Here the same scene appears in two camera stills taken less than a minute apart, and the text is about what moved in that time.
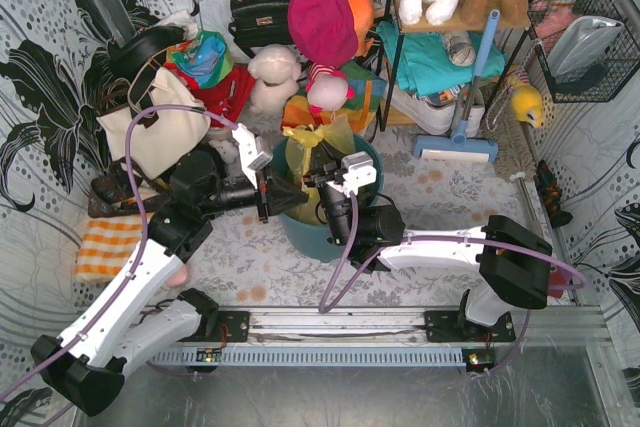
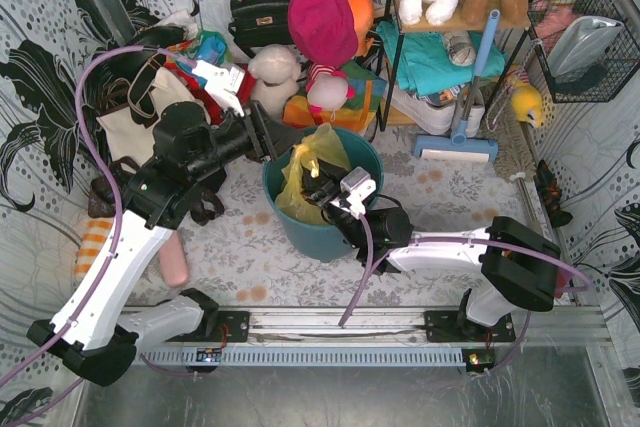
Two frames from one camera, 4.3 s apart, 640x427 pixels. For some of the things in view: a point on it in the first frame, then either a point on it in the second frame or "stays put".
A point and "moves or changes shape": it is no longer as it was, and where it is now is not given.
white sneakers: (438, 120) stays put
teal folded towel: (424, 64) stays put
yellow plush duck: (526, 103) stays put
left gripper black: (264, 195) → (258, 132)
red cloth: (225, 96) stays put
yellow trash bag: (299, 142) moves or changes shape
